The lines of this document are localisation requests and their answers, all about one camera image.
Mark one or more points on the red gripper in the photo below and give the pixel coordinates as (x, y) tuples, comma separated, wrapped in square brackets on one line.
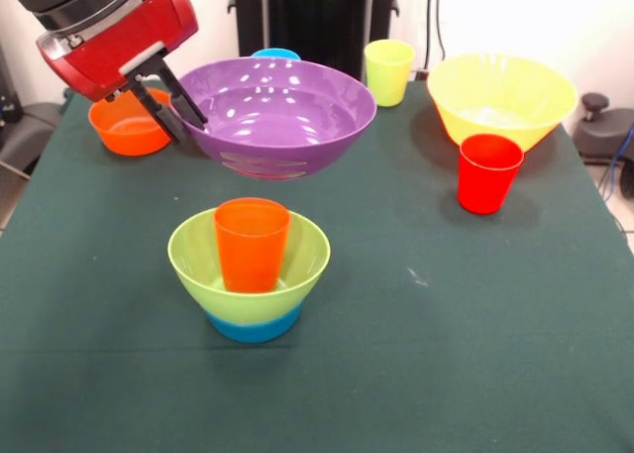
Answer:
[(124, 41)]

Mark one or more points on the purple bowl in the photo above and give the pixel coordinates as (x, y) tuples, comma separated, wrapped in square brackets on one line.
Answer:
[(287, 121)]

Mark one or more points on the orange cup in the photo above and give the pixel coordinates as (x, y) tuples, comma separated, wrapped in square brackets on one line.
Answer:
[(252, 245)]

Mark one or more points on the green bowl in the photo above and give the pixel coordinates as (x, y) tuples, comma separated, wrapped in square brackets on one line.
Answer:
[(307, 264)]

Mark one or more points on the lime green cup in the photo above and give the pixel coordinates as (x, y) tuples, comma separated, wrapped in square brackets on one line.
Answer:
[(389, 76)]

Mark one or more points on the blue bowl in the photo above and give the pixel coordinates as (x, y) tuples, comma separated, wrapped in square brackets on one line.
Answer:
[(252, 331)]

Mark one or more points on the orange bowl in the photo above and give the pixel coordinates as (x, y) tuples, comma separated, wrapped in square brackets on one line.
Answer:
[(124, 136)]

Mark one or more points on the blue cup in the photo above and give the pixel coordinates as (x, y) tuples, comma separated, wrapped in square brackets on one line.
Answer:
[(275, 53)]

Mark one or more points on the dark grey chair base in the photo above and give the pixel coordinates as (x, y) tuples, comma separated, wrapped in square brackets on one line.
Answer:
[(30, 131)]

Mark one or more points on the dark green tablecloth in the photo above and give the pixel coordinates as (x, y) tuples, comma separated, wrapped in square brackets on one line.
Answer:
[(317, 388)]

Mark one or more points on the red cup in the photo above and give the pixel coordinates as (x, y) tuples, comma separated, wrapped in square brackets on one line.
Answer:
[(488, 175)]

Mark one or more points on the large yellow bowl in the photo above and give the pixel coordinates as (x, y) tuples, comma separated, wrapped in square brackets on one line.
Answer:
[(500, 96)]

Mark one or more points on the black chair base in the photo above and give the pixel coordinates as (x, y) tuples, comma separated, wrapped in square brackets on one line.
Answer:
[(599, 131)]

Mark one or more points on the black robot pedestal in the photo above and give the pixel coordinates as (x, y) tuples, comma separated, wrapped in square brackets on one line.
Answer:
[(322, 17)]

